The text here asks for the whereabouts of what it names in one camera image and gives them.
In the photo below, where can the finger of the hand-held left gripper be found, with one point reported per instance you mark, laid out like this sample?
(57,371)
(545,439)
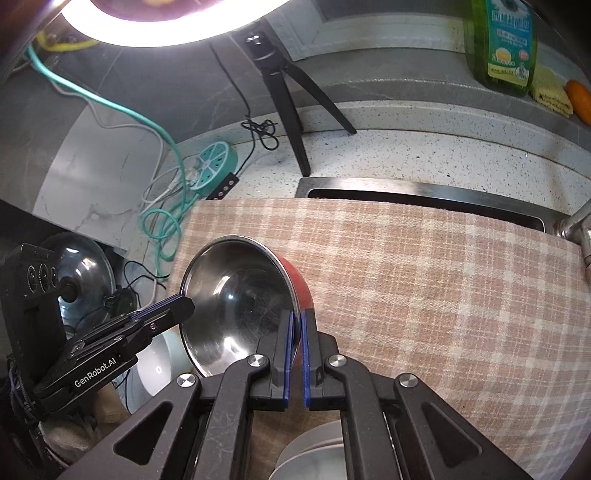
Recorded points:
(138,334)
(171,308)

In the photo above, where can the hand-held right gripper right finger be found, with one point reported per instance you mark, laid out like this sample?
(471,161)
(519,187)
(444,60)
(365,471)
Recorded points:
(306,360)

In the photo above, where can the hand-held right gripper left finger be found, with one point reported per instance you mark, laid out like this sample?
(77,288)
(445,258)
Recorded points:
(288,355)

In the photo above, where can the white ceramic bowl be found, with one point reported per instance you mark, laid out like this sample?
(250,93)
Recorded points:
(157,364)

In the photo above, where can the red steel bowl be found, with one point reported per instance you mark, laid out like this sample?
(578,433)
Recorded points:
(231,300)

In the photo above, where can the plain white plate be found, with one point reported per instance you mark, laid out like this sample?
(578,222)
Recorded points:
(304,452)

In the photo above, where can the person's left hand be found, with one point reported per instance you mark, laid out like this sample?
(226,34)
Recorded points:
(74,438)

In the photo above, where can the steel pot lid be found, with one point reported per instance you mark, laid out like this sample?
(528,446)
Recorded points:
(83,272)

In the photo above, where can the beige checked cloth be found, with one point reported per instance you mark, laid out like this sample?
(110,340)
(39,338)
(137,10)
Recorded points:
(415,300)

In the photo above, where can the round teal power strip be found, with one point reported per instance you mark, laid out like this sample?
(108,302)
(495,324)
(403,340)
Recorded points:
(214,164)

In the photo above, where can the steel sink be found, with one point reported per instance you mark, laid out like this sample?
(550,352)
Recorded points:
(415,189)

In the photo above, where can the black tripod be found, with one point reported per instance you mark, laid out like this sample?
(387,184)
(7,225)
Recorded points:
(281,92)

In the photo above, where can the chrome faucet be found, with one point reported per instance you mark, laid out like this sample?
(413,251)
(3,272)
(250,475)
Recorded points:
(577,230)

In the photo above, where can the yellow sponge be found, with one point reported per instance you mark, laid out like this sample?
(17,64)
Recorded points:
(551,94)

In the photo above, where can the green dish soap bottle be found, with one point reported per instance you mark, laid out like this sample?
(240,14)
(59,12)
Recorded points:
(503,46)

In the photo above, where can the orange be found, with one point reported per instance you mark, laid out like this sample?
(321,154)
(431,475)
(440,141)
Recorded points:
(579,99)

